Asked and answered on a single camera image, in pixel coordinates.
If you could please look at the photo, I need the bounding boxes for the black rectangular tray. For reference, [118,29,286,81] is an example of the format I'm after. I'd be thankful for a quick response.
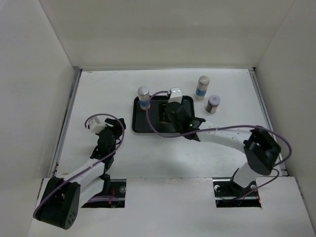
[131,95,195,133]

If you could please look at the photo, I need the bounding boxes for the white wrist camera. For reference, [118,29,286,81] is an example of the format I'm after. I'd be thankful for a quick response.
[88,117,105,134]
[167,87,183,104]

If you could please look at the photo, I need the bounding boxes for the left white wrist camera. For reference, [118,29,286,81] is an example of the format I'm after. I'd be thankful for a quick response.
[88,117,105,134]

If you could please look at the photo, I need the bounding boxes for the blue label bottle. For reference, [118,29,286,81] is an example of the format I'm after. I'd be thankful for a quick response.
[195,76,210,100]
[138,86,150,111]

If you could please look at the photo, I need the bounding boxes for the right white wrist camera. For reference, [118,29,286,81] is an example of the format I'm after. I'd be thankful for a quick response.
[167,87,183,104]

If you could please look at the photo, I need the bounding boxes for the dark spice jar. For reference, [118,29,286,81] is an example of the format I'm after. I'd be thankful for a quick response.
[205,95,221,114]

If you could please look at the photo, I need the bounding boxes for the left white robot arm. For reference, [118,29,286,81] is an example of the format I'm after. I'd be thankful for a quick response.
[33,115,126,230]

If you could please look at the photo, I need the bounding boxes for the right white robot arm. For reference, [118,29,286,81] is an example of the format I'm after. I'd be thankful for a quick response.
[162,102,281,198]

